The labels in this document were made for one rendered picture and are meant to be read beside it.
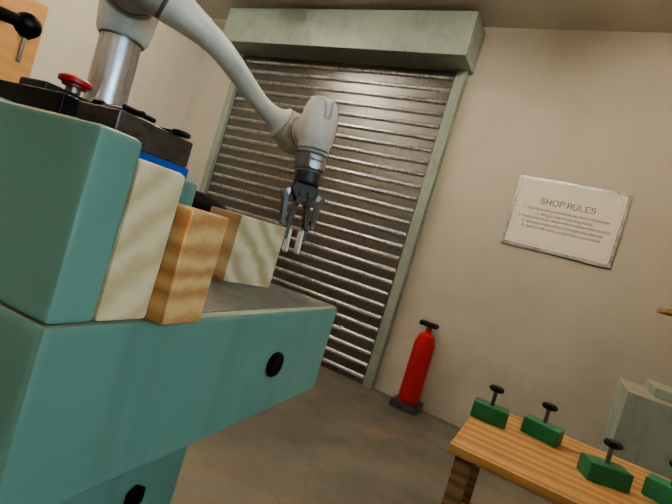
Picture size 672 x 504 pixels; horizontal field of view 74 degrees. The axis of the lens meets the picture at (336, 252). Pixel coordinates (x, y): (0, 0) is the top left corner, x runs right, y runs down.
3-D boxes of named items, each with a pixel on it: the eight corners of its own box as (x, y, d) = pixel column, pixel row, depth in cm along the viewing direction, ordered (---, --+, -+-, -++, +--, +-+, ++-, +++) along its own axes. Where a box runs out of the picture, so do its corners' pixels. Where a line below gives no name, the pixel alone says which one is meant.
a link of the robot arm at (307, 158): (333, 154, 124) (329, 175, 124) (320, 157, 132) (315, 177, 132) (304, 144, 120) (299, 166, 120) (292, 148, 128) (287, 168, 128)
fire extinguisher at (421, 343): (421, 410, 305) (447, 326, 304) (413, 416, 289) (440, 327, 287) (398, 399, 314) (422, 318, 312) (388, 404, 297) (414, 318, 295)
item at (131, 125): (186, 180, 48) (200, 130, 48) (97, 149, 38) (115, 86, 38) (103, 156, 53) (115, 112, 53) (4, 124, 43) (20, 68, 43)
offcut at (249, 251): (193, 266, 30) (210, 205, 30) (238, 274, 32) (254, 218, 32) (222, 281, 27) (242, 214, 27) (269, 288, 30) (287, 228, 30)
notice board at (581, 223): (610, 269, 265) (633, 194, 264) (610, 268, 264) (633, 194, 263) (500, 241, 295) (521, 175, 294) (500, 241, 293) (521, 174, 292)
